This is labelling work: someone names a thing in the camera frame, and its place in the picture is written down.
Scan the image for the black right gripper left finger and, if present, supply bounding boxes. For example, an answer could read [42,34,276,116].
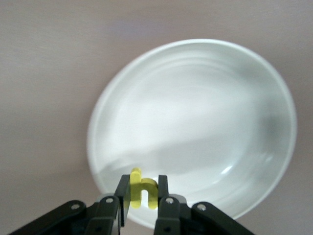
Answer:
[9,174,132,235]

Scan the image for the beige round plate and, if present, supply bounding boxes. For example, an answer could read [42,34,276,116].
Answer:
[87,38,298,230]

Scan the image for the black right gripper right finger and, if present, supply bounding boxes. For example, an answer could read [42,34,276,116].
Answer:
[154,175,256,235]

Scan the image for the yellow foam letter h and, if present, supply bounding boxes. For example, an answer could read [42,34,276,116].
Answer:
[129,167,158,210]

